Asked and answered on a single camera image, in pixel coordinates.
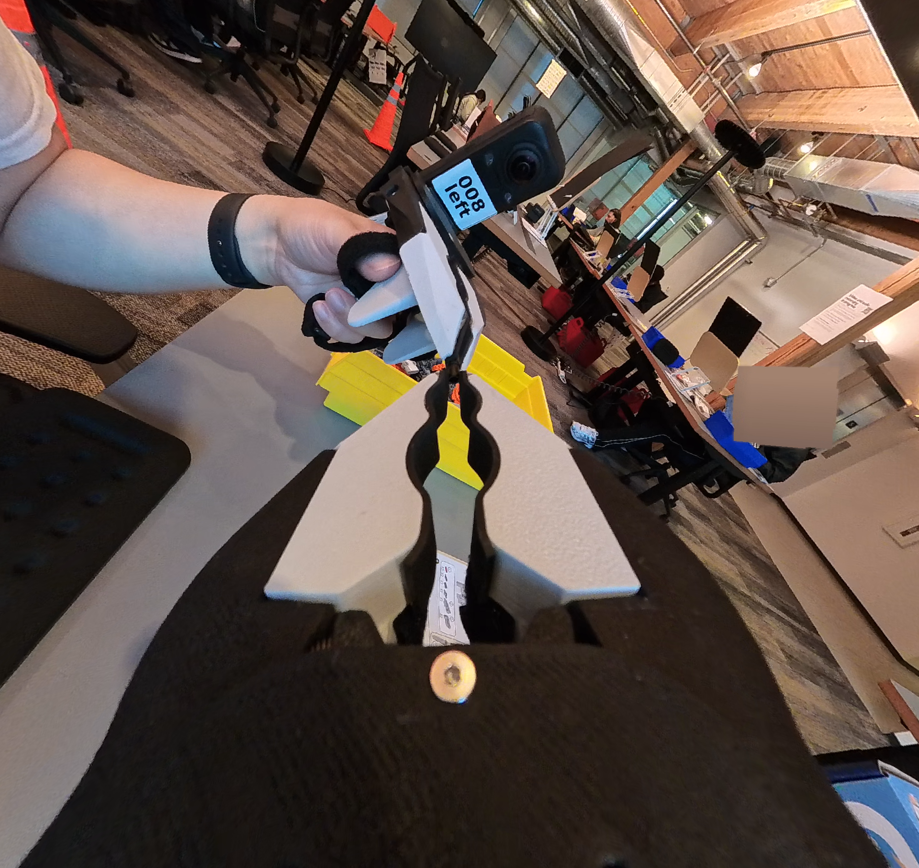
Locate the person's left forearm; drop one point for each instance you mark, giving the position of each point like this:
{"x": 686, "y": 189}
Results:
{"x": 108, "y": 222}

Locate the black laptop screen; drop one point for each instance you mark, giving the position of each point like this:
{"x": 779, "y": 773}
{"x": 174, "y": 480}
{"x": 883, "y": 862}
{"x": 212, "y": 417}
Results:
{"x": 736, "y": 326}

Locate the person's left hand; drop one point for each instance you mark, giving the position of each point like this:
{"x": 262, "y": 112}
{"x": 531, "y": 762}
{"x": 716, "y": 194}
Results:
{"x": 301, "y": 243}

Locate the blue printed box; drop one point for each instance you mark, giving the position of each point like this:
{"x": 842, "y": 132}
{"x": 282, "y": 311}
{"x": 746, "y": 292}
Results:
{"x": 883, "y": 810}

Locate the dark chair armrest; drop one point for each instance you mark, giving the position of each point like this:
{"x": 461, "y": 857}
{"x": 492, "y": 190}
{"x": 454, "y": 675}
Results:
{"x": 57, "y": 322}

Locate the black wristband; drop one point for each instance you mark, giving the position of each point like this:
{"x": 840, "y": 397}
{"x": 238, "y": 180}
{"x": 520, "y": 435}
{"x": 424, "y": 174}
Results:
{"x": 224, "y": 243}

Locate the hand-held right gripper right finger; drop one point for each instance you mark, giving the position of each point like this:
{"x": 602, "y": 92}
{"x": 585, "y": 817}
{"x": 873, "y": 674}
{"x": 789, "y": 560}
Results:
{"x": 560, "y": 523}

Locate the grey desk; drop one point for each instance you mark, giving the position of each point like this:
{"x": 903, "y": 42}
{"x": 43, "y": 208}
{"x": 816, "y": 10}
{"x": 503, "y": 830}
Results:
{"x": 237, "y": 415}

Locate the black stanchion post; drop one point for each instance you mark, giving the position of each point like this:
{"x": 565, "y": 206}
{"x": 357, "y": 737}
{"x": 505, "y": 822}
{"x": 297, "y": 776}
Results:
{"x": 294, "y": 168}

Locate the red container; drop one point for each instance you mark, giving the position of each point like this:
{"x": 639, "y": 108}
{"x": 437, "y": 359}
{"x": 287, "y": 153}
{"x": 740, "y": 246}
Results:
{"x": 558, "y": 306}
{"x": 581, "y": 344}

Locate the blue storage bin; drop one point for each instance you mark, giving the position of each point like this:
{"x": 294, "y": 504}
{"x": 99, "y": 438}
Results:
{"x": 652, "y": 336}
{"x": 739, "y": 451}

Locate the black monitor on stand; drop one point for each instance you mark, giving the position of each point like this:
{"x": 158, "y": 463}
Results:
{"x": 449, "y": 38}

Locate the yellow plastic bin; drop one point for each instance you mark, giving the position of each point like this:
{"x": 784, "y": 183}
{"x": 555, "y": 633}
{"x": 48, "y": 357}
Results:
{"x": 352, "y": 387}

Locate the beige cabinet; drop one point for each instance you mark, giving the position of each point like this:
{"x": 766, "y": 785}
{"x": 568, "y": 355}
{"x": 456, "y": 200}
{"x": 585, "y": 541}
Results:
{"x": 847, "y": 559}

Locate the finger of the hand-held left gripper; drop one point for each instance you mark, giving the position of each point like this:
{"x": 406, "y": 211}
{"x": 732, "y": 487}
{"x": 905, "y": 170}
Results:
{"x": 477, "y": 329}
{"x": 434, "y": 286}

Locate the long wooden table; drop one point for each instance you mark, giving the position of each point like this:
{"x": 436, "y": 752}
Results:
{"x": 686, "y": 397}

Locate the building instruction booklet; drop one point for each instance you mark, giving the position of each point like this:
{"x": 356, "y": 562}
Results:
{"x": 449, "y": 595}

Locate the ceiling spot lamp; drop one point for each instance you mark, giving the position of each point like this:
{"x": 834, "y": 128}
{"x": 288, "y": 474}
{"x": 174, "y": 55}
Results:
{"x": 809, "y": 145}
{"x": 754, "y": 67}

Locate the silver round ventilation duct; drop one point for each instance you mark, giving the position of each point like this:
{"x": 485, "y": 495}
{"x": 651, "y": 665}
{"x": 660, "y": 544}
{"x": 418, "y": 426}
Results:
{"x": 646, "y": 56}

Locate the pile of assorted building parts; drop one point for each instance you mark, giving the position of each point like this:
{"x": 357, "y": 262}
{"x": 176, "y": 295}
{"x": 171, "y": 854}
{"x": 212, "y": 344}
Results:
{"x": 416, "y": 365}

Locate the silver rectangular duct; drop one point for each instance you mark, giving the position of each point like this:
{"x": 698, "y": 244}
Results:
{"x": 847, "y": 182}

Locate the yellow wall sign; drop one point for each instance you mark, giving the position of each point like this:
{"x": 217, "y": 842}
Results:
{"x": 551, "y": 78}

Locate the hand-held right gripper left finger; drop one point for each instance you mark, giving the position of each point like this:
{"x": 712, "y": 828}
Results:
{"x": 344, "y": 523}

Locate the white paper notice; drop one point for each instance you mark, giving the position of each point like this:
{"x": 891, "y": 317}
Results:
{"x": 847, "y": 311}

